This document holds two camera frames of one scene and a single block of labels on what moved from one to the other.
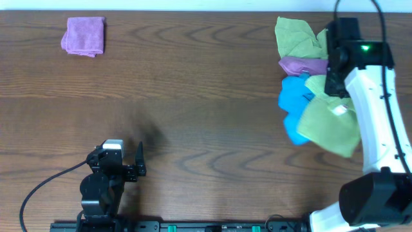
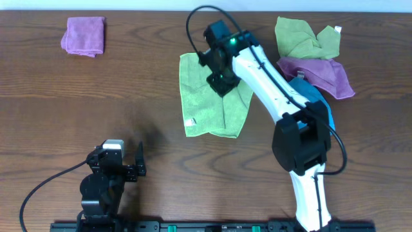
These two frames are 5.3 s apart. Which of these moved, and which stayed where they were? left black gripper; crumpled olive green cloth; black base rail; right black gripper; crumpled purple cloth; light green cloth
Moved: right black gripper; light green cloth
Stayed: black base rail; crumpled purple cloth; left black gripper; crumpled olive green cloth
